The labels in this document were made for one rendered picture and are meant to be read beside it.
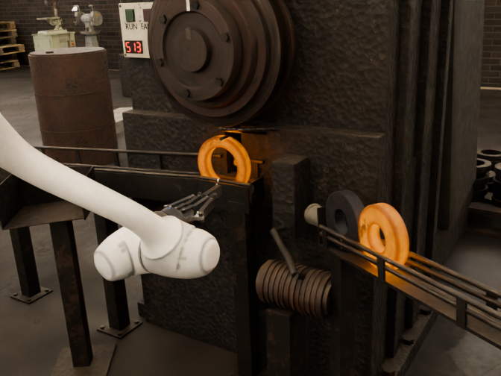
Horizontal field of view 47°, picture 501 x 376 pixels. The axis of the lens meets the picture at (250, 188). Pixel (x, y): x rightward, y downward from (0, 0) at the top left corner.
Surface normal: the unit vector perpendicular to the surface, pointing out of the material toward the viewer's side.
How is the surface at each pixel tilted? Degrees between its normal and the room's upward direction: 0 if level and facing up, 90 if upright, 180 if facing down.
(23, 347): 1
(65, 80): 90
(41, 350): 0
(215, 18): 90
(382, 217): 90
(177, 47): 90
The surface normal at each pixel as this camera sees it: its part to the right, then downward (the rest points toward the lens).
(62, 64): 0.15, 0.32
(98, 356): -0.04, -0.94
